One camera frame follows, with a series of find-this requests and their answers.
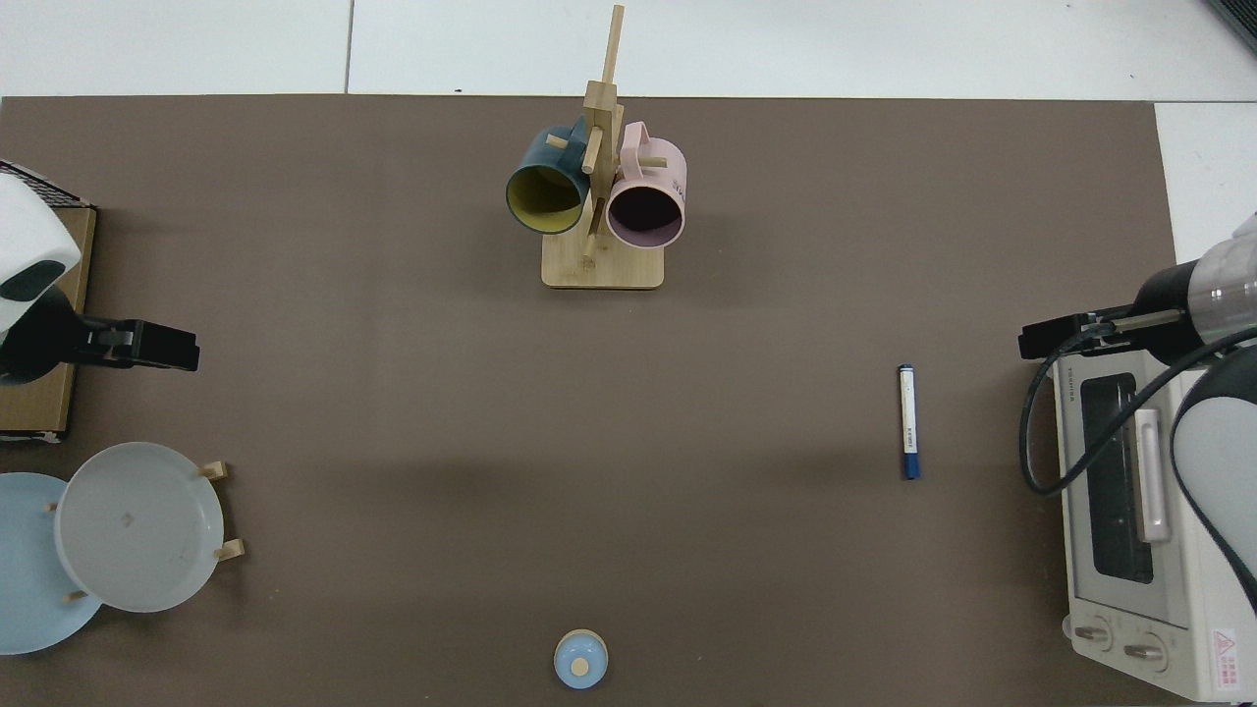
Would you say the wire basket with wooden floor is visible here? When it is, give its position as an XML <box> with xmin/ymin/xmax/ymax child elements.
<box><xmin>0</xmin><ymin>159</ymin><xmax>98</xmax><ymax>443</ymax></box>

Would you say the wooden plate rack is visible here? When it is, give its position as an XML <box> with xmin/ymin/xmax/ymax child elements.
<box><xmin>46</xmin><ymin>460</ymin><xmax>246</xmax><ymax>603</ymax></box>

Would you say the brown table cloth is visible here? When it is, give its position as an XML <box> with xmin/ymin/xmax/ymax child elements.
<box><xmin>0</xmin><ymin>95</ymin><xmax>1180</xmax><ymax>707</ymax></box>

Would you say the wooden cup stand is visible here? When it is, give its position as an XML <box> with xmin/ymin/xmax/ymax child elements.
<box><xmin>541</xmin><ymin>5</ymin><xmax>666</xmax><ymax>290</ymax></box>

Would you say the blue and white marker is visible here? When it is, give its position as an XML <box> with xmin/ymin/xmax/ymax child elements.
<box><xmin>897</xmin><ymin>364</ymin><xmax>922</xmax><ymax>481</ymax></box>

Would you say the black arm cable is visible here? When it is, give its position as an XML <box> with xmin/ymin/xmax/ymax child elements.
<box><xmin>1018</xmin><ymin>324</ymin><xmax>1257</xmax><ymax>497</ymax></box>

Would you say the dark corner object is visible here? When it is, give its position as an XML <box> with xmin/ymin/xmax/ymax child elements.
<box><xmin>1206</xmin><ymin>0</ymin><xmax>1257</xmax><ymax>55</ymax></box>

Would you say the pale toaster oven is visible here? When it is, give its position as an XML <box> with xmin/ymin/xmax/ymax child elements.
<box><xmin>1053</xmin><ymin>355</ymin><xmax>1257</xmax><ymax>703</ymax></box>

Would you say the light blue plate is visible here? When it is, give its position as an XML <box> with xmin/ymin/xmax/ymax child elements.
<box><xmin>0</xmin><ymin>472</ymin><xmax>104</xmax><ymax>656</ymax></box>

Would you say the small blue round lid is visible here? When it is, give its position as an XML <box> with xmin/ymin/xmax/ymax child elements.
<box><xmin>554</xmin><ymin>629</ymin><xmax>610</xmax><ymax>690</ymax></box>

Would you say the pink cup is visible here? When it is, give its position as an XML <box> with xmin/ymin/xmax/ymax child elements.
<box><xmin>605</xmin><ymin>121</ymin><xmax>687</xmax><ymax>249</ymax></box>

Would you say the dark teal cup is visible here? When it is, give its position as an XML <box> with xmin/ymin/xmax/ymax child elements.
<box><xmin>506</xmin><ymin>116</ymin><xmax>593</xmax><ymax>236</ymax></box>

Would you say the grey plate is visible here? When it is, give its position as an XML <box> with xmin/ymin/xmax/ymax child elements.
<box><xmin>54</xmin><ymin>442</ymin><xmax>225</xmax><ymax>615</ymax></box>

